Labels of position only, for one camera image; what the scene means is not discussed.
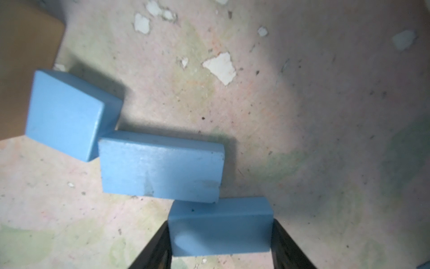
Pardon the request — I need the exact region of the small blue cube centre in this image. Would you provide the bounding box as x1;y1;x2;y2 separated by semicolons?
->
25;69;123;162

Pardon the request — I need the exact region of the blue long block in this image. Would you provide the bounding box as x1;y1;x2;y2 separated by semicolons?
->
168;197;274;257
98;131;225;204

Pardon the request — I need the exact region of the natural wood block lower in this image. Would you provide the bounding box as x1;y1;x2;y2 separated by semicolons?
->
1;1;65;140

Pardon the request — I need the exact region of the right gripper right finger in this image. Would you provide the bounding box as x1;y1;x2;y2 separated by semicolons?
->
271;219;317;269

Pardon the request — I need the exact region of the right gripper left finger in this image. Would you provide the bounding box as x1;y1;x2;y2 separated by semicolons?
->
129;221;172;269

